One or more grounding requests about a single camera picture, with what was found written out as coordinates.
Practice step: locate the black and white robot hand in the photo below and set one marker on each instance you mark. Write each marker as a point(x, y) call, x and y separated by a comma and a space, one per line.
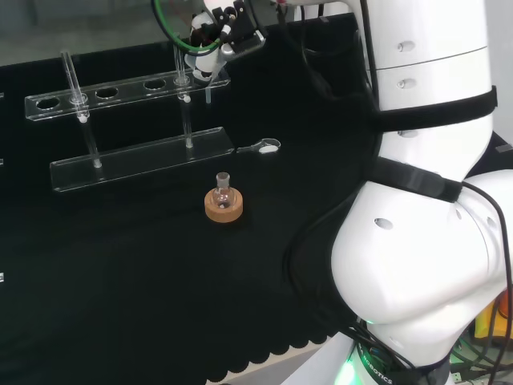
point(224, 36)

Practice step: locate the clear funnel stand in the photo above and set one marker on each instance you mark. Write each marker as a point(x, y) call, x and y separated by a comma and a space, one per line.
point(140, 158)

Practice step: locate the round-bottom glass flask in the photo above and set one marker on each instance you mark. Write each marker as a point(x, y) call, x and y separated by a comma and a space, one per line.
point(223, 196)

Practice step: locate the black bench cloth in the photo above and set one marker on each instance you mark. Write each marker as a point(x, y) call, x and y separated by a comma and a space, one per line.
point(120, 260)

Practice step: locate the yellow stop button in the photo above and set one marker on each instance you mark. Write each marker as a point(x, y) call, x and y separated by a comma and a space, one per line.
point(485, 321)

